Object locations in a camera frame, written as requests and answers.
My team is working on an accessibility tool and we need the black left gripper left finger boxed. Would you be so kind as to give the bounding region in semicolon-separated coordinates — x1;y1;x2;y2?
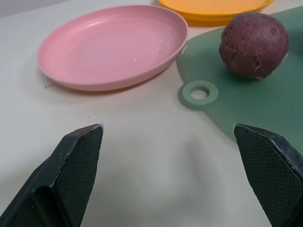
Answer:
0;123;105;227

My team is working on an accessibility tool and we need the green cutting board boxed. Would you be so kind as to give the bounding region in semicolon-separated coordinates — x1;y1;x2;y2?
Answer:
177;6;303;152

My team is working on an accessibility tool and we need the red potato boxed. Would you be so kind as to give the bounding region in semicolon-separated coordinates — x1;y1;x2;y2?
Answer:
218;13;290;82

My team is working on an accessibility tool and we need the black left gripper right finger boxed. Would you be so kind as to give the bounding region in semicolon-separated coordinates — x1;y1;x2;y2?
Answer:
233;122;303;227

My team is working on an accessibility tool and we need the pink plastic plate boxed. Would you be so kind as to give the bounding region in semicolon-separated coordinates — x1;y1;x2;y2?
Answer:
37;6;189;92

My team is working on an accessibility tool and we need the yellow plastic plate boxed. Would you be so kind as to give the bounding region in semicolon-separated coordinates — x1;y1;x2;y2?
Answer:
158;0;275;26

